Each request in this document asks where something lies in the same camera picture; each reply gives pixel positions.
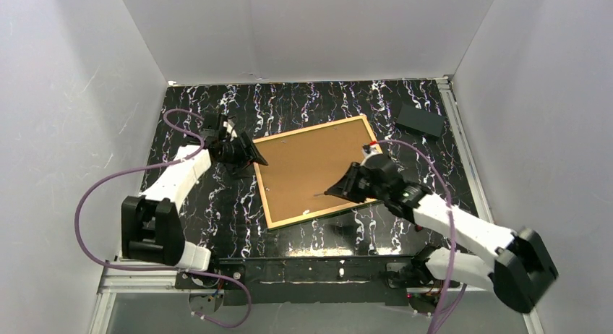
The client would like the green wooden photo frame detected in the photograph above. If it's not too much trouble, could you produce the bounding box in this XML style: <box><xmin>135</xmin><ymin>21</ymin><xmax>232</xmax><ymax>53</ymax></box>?
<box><xmin>254</xmin><ymin>115</ymin><xmax>376</xmax><ymax>230</ymax></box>

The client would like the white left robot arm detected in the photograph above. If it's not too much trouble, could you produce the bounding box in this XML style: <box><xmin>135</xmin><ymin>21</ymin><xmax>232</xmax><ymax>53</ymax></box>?
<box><xmin>121</xmin><ymin>114</ymin><xmax>267</xmax><ymax>271</ymax></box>

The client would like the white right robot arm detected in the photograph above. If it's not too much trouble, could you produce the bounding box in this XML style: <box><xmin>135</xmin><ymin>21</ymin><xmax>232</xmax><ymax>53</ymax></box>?
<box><xmin>325</xmin><ymin>153</ymin><xmax>559</xmax><ymax>314</ymax></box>

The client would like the black rectangular box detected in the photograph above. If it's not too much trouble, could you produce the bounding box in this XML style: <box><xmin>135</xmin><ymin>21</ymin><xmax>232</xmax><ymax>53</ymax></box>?
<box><xmin>395</xmin><ymin>104</ymin><xmax>445</xmax><ymax>139</ymax></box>

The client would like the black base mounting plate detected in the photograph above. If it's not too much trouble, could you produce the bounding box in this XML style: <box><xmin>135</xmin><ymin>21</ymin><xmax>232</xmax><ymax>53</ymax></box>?
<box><xmin>174</xmin><ymin>254</ymin><xmax>460</xmax><ymax>307</ymax></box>

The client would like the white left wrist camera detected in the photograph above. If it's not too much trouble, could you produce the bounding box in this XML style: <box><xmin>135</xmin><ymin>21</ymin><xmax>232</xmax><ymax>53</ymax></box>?
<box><xmin>222</xmin><ymin>120</ymin><xmax>237</xmax><ymax>141</ymax></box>

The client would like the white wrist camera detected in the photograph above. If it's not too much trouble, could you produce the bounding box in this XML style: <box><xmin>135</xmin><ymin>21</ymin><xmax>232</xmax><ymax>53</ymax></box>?
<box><xmin>360</xmin><ymin>141</ymin><xmax>382</xmax><ymax>166</ymax></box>
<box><xmin>222</xmin><ymin>120</ymin><xmax>237</xmax><ymax>141</ymax></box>

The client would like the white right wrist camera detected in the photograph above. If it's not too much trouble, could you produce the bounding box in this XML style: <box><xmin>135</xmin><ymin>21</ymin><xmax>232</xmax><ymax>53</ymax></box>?
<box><xmin>360</xmin><ymin>141</ymin><xmax>382</xmax><ymax>166</ymax></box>

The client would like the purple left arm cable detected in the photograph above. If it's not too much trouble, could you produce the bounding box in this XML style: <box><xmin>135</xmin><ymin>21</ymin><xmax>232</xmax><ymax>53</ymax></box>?
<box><xmin>74</xmin><ymin>108</ymin><xmax>252</xmax><ymax>330</ymax></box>

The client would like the aluminium rail frame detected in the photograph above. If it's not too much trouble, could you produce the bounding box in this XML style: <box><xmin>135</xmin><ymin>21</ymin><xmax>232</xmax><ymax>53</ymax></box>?
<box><xmin>88</xmin><ymin>77</ymin><xmax>544</xmax><ymax>334</ymax></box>

